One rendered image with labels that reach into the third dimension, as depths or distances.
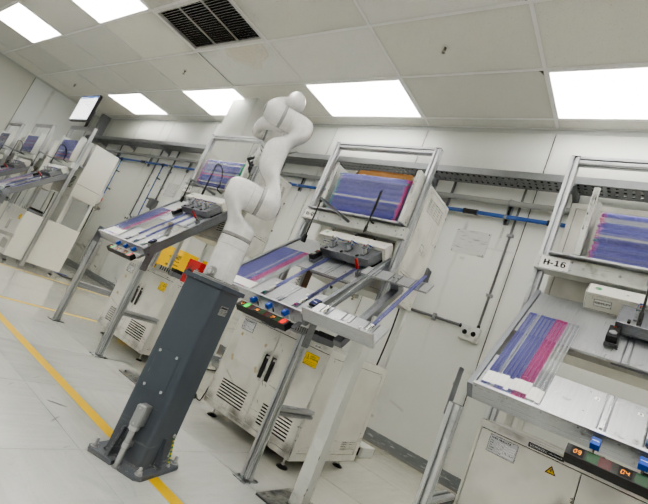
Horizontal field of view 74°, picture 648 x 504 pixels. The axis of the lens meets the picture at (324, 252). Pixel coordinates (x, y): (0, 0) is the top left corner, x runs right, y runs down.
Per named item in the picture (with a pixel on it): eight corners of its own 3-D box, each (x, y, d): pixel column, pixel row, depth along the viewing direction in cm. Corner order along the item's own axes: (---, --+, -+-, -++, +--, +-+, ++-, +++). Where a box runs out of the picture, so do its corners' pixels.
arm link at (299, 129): (234, 210, 177) (269, 227, 181) (239, 202, 166) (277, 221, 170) (279, 111, 191) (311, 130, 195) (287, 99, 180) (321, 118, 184)
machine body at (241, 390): (282, 474, 203) (332, 349, 213) (197, 409, 247) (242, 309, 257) (350, 471, 253) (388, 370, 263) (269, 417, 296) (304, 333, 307)
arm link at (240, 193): (252, 244, 167) (276, 190, 171) (207, 224, 162) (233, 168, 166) (247, 246, 179) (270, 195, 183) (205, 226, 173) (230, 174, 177)
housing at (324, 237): (385, 272, 240) (385, 248, 235) (319, 253, 271) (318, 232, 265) (393, 266, 246) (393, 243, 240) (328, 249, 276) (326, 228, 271)
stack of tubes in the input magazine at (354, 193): (394, 220, 239) (411, 178, 243) (324, 207, 271) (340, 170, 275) (403, 230, 248) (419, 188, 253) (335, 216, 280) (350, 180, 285)
